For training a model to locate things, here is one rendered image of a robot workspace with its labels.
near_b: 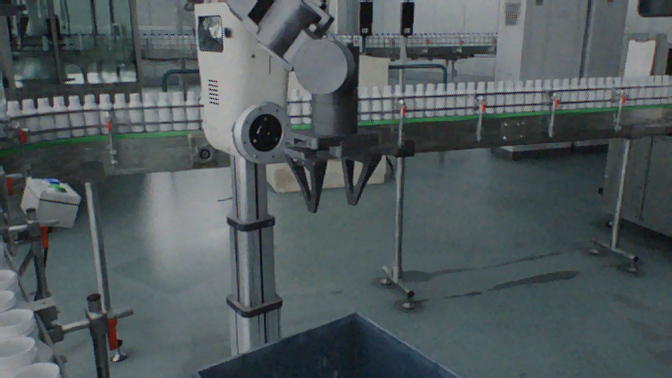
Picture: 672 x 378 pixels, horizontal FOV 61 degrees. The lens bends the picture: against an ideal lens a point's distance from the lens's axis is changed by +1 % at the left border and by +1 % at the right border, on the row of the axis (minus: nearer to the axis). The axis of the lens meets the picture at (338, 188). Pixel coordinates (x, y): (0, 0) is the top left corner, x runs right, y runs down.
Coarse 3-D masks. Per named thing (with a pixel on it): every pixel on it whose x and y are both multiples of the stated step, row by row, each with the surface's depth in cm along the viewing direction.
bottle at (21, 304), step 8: (0, 272) 66; (8, 272) 66; (0, 280) 66; (8, 280) 64; (16, 280) 65; (0, 288) 63; (8, 288) 64; (16, 288) 65; (16, 296) 65; (24, 304) 66
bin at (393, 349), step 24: (288, 336) 92; (312, 336) 95; (336, 336) 99; (360, 336) 101; (384, 336) 95; (240, 360) 87; (264, 360) 90; (288, 360) 93; (312, 360) 96; (336, 360) 100; (360, 360) 102; (384, 360) 96; (408, 360) 91; (432, 360) 86
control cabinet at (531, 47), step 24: (504, 0) 629; (528, 0) 596; (552, 0) 605; (576, 0) 615; (504, 24) 631; (528, 24) 603; (552, 24) 613; (576, 24) 623; (504, 48) 637; (528, 48) 611; (552, 48) 621; (576, 48) 631; (504, 72) 641; (528, 72) 619; (552, 72) 629; (576, 72) 639; (552, 144) 654
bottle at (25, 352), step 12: (24, 336) 52; (0, 348) 51; (12, 348) 52; (24, 348) 52; (36, 348) 51; (0, 360) 48; (12, 360) 49; (24, 360) 49; (36, 360) 51; (0, 372) 49; (12, 372) 49
